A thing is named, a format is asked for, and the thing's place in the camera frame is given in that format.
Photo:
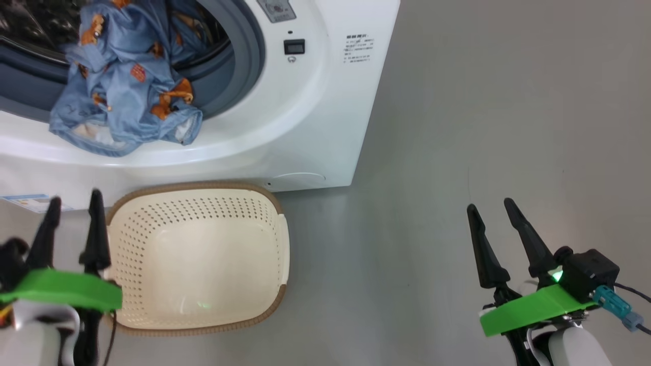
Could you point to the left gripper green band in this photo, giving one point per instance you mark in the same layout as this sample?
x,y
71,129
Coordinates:
x,y
66,290

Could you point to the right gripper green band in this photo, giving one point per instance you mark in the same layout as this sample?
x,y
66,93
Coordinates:
x,y
534,307

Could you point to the blue printed garment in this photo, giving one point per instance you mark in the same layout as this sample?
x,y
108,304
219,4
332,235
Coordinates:
x,y
122,76
185,25

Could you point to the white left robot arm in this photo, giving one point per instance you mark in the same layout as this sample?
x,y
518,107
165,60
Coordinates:
x,y
35,335

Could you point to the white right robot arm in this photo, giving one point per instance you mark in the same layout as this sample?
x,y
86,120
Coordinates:
x,y
574,348

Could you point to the white front-load washing machine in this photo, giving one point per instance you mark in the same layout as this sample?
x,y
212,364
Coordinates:
x,y
315,127

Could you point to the black door lock socket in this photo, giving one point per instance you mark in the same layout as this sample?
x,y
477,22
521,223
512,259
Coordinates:
x,y
294,47

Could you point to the blue energy label sticker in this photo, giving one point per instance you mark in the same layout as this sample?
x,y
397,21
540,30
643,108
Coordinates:
x,y
30,202

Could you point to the cream perforated laundry basket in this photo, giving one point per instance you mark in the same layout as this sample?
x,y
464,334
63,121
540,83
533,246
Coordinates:
x,y
203,264

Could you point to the round white filter cover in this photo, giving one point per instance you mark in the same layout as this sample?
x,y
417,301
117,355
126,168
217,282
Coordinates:
x,y
300,179

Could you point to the small black text sticker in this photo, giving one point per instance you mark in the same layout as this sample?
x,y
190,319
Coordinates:
x,y
359,48

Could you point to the grey warning label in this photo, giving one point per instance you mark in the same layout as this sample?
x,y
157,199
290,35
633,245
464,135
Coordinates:
x,y
277,10

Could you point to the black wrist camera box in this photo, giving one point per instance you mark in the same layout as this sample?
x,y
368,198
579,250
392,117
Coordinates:
x,y
590,272

